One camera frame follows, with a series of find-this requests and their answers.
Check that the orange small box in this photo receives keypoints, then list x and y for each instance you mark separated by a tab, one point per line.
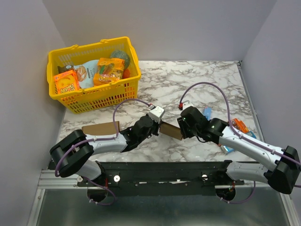
238	124

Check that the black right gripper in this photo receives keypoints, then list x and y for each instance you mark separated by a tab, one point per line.
181	128

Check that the grey green round sponge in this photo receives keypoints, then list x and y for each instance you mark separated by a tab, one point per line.
121	55

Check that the yellow mango gummy bag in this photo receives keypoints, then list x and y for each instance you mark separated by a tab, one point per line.
108	70

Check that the blue small box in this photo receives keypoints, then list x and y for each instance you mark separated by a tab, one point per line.
207	112

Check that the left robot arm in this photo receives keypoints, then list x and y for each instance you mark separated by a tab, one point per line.
71	155

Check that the orange round fruit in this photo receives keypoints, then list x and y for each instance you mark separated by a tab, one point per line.
126	74

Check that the black mounting base plate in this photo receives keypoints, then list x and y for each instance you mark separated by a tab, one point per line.
162	179

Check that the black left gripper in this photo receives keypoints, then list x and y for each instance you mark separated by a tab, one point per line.
157	126

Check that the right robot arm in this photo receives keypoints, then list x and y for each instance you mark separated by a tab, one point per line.
277	167

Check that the light blue cassava chips bag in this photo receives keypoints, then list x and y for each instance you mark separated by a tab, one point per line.
85	73

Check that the folded brown cardboard box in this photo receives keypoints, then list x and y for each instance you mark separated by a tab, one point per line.
103	129

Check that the light blue mint pack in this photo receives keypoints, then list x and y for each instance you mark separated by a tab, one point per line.
228	150

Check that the brown cardboard box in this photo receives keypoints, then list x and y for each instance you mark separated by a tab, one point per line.
103	129
170	130

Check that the dark brown snack packet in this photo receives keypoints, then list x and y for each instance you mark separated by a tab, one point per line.
64	68

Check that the yellow plastic shopping basket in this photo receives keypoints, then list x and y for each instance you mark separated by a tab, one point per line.
85	100

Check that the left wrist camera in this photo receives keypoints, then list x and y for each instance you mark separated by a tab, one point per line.
156	113

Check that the orange snack box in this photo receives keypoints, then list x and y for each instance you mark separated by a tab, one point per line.
66	82

